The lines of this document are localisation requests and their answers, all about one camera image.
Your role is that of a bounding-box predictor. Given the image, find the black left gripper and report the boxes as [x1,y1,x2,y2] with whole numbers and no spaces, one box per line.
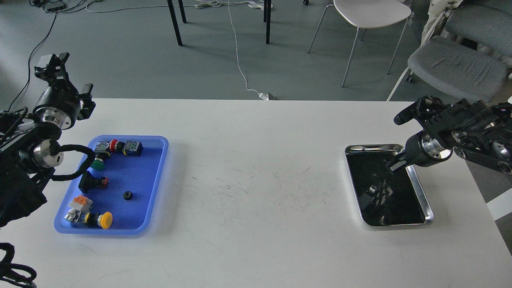
[33,52,96,130]

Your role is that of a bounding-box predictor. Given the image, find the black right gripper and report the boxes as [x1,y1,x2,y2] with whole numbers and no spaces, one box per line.
[386,132,453,175]

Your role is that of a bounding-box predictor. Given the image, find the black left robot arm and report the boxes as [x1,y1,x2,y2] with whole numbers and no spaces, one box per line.
[0,52,96,226]

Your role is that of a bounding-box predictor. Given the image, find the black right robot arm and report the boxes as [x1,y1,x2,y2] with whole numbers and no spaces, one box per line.
[386,96,512,175]

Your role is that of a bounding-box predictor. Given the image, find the silver metal tray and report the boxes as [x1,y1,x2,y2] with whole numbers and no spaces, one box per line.
[344,144,434,230]

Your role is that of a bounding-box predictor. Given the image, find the blue plastic tray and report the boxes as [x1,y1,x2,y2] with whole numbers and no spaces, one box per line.
[54,135,168,235]

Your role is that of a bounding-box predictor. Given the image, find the black yellow contact block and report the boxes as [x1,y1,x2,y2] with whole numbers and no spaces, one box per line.
[121,140,143,157]

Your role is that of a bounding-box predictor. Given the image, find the orange white contact block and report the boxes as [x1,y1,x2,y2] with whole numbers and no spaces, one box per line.
[64,195,94,224]

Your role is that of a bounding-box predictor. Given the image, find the black table leg left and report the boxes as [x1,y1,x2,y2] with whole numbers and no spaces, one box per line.
[167,0,187,47]

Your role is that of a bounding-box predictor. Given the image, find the black table leg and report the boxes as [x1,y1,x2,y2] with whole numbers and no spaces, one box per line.
[167,0,187,47]
[263,0,272,44]

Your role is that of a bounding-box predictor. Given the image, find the grey upholstered chair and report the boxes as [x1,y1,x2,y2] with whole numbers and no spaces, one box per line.
[407,0,511,102]

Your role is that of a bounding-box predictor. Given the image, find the white chair metal legs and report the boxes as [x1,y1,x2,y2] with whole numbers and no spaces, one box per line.
[307,0,412,87]

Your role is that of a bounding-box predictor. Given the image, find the black table leg right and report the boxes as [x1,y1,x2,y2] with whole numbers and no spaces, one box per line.
[263,0,272,44]

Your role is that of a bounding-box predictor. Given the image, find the black floor cable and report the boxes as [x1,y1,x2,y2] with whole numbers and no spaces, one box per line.
[6,0,86,112]

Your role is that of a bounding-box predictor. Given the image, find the red push button switch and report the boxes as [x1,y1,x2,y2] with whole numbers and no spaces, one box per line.
[94,139,126,155]

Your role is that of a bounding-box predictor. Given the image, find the green push button switch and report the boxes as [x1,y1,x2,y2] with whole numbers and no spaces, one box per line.
[90,153,108,171]

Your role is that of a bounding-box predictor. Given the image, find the black push button switch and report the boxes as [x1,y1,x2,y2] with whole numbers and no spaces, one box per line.
[78,171,109,194]

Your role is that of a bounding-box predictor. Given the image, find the yellow push button switch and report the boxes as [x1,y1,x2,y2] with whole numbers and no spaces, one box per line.
[82,212,113,230]

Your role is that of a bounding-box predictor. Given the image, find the white floor cable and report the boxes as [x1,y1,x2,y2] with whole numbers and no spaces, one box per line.
[86,0,277,100]

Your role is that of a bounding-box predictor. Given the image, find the black sleeved left arm cable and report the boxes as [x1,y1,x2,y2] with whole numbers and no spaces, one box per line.
[0,145,96,288]

